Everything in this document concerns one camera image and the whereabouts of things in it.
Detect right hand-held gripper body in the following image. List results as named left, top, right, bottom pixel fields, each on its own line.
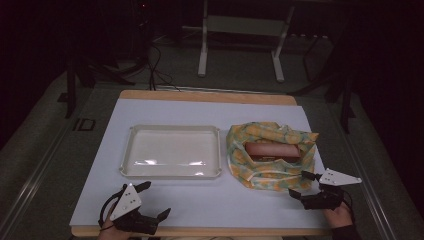
left=301, top=167, right=363, bottom=211

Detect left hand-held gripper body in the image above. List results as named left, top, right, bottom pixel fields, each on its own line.
left=109, top=182, right=160, bottom=236

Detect yellow green patterned cloth bag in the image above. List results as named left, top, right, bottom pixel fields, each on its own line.
left=225, top=121, right=320, bottom=193

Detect person's left hand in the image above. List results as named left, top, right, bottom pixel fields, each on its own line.
left=96, top=219, right=133, bottom=240

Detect person's right hand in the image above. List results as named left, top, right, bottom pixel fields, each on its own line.
left=323, top=202, right=354, bottom=230

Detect white table cover sheet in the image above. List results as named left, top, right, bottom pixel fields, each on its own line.
left=69, top=97, right=330, bottom=230

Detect white plastic tray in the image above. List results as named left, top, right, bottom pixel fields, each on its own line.
left=118, top=123, right=223, bottom=180

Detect brown oblong box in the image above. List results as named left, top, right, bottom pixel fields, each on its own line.
left=244, top=142, right=302, bottom=164

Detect black metal stand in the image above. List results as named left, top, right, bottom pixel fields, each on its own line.
left=288, top=33, right=357, bottom=135
left=57, top=49, right=136, bottom=120

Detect dark computer tower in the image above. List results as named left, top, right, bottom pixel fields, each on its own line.
left=130, top=0, right=155, bottom=65

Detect white metal stand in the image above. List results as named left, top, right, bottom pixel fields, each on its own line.
left=197, top=0, right=297, bottom=83

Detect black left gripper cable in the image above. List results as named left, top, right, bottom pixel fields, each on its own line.
left=97, top=183, right=129, bottom=232

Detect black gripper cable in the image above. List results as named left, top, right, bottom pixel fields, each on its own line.
left=97, top=183, right=129, bottom=232
left=341, top=188, right=356, bottom=225

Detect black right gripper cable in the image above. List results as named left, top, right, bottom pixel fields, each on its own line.
left=341, top=188, right=356, bottom=225

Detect black floor cables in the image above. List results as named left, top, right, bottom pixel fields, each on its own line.
left=145, top=42, right=182, bottom=92

